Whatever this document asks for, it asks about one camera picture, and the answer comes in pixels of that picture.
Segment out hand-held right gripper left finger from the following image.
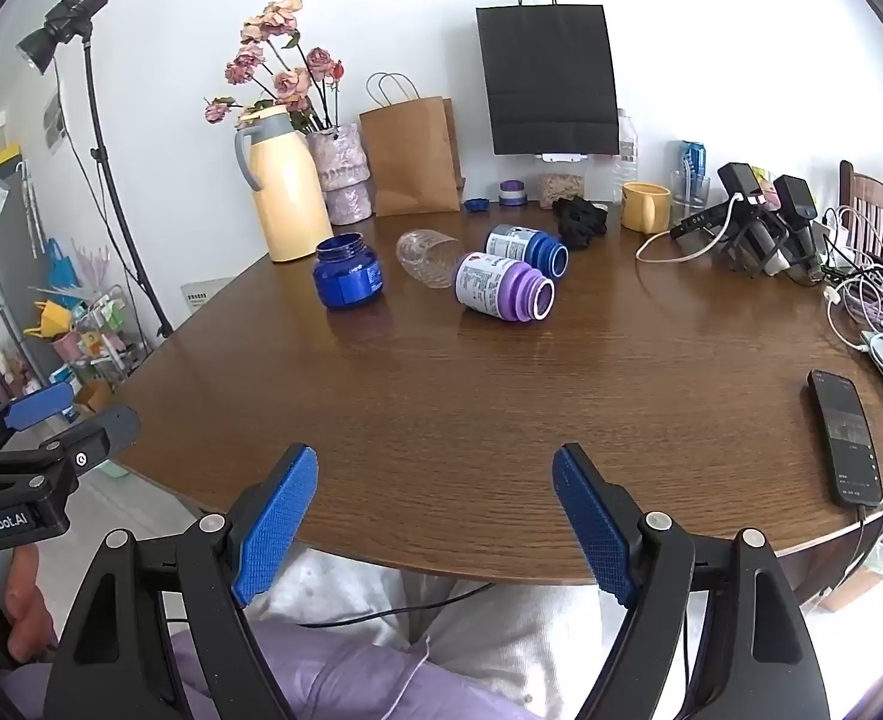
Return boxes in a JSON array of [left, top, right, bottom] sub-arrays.
[[42, 444, 319, 720]]

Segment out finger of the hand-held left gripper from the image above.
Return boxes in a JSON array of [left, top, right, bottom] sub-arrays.
[[0, 405, 142, 477], [0, 381, 76, 457]]

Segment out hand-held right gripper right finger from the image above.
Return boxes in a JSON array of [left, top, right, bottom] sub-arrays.
[[552, 442, 836, 720]]

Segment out clear plastic cup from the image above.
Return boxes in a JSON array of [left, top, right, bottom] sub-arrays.
[[396, 229, 465, 290]]

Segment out person's left hand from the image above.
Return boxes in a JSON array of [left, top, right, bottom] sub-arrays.
[[4, 544, 61, 665]]

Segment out small cardboard box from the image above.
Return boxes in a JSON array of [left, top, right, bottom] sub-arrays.
[[72, 378, 117, 415]]

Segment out white pants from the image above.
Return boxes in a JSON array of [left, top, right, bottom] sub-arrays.
[[248, 546, 641, 720]]

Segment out blue tote bag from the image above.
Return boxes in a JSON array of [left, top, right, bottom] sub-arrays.
[[42, 238, 76, 291]]

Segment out purple garment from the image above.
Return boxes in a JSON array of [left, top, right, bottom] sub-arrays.
[[0, 617, 551, 720]]

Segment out dark blue jar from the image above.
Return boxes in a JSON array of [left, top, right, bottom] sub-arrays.
[[313, 233, 384, 311]]

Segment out purple bottle with white label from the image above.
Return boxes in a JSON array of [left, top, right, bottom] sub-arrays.
[[454, 251, 557, 324]]

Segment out brown cardboard box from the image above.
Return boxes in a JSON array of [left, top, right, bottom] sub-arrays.
[[815, 559, 883, 614]]

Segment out black smartphone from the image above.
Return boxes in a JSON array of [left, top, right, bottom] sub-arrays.
[[806, 368, 883, 509]]

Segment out yellow thermos jug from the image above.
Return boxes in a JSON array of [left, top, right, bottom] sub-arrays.
[[232, 105, 336, 264]]

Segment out blue bottle with white label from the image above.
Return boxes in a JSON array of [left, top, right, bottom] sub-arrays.
[[484, 223, 570, 279]]

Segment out black gloves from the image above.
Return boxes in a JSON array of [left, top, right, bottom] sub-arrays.
[[551, 194, 612, 251]]

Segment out black bar device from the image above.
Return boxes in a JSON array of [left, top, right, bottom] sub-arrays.
[[669, 211, 737, 242]]

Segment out yellow mug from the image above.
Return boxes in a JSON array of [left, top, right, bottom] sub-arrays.
[[619, 181, 674, 234]]

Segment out textured pink vase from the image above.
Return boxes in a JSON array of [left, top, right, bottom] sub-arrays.
[[306, 123, 375, 227]]

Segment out glass jar of oats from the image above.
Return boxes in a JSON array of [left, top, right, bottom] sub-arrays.
[[536, 153, 587, 212]]

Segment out clear glass with toothbrushes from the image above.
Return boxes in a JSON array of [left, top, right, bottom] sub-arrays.
[[669, 154, 711, 227]]

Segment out black charging dock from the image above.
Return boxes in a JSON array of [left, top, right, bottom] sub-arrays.
[[773, 174, 827, 284], [716, 162, 782, 275]]

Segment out clear water bottle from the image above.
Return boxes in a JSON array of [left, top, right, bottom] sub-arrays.
[[612, 108, 644, 204]]

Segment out dried pink roses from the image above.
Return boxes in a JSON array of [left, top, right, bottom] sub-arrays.
[[202, 0, 348, 137]]

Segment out brown paper bag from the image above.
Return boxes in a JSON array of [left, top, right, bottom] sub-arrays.
[[358, 72, 464, 218]]

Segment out studio light on stand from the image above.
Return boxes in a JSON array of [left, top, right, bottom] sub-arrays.
[[16, 0, 176, 341]]

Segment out wooden chair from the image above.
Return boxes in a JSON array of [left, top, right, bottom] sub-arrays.
[[838, 159, 883, 310]]

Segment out black paper bag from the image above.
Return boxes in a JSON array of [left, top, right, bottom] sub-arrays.
[[475, 0, 621, 159]]

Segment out wire rack cart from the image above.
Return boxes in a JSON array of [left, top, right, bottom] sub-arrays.
[[24, 281, 151, 422]]

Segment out thin black cable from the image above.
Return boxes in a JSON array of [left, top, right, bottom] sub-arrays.
[[165, 580, 491, 650]]

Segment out white wall vent panel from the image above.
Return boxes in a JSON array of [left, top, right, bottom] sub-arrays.
[[180, 277, 234, 309]]

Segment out black phone cable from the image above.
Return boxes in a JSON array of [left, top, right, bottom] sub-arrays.
[[835, 502, 883, 601]]

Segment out white charging cable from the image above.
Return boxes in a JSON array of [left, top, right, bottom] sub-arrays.
[[635, 193, 746, 264]]

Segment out bundle of white cables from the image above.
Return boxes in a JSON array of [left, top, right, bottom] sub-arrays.
[[815, 204, 883, 355]]

